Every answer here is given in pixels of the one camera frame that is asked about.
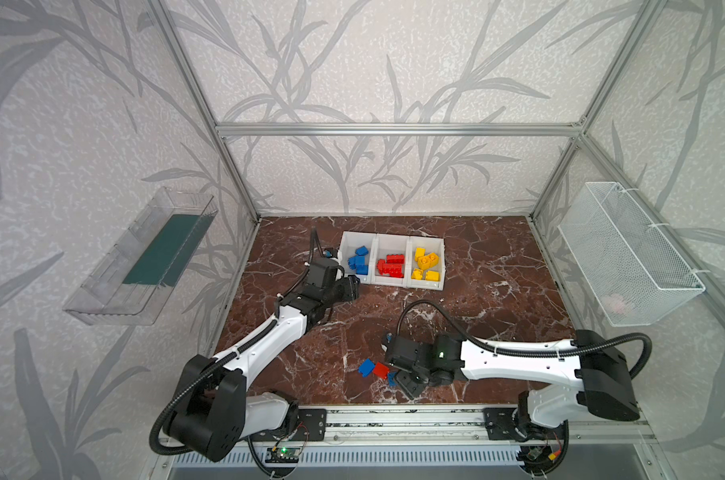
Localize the red long lego brick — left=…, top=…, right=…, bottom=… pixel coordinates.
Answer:
left=382, top=265, right=404, bottom=278

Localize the red long lego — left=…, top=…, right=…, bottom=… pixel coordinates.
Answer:
left=385, top=254, right=405, bottom=266

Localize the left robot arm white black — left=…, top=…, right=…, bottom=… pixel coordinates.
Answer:
left=148, top=258, right=362, bottom=461

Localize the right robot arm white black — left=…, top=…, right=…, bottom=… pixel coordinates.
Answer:
left=381, top=301, right=652, bottom=442

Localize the white three-compartment sorting bin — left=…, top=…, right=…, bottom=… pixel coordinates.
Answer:
left=338, top=231, right=447, bottom=291

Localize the green circuit board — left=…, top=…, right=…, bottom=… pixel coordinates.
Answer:
left=266, top=447, right=302, bottom=464

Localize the pink object in basket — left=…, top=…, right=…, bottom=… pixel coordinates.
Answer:
left=600, top=294, right=633, bottom=316

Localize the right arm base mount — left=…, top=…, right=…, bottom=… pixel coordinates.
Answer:
left=482, top=407, right=569, bottom=443

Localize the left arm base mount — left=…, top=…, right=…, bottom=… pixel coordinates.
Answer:
left=274, top=407, right=328, bottom=442

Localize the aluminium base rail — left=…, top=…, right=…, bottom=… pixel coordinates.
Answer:
left=214, top=404, right=657, bottom=453

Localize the clear acrylic wall shelf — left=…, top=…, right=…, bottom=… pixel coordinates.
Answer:
left=64, top=187, right=218, bottom=326

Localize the white wire mesh basket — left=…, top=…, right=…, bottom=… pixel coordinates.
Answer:
left=558, top=182, right=706, bottom=327

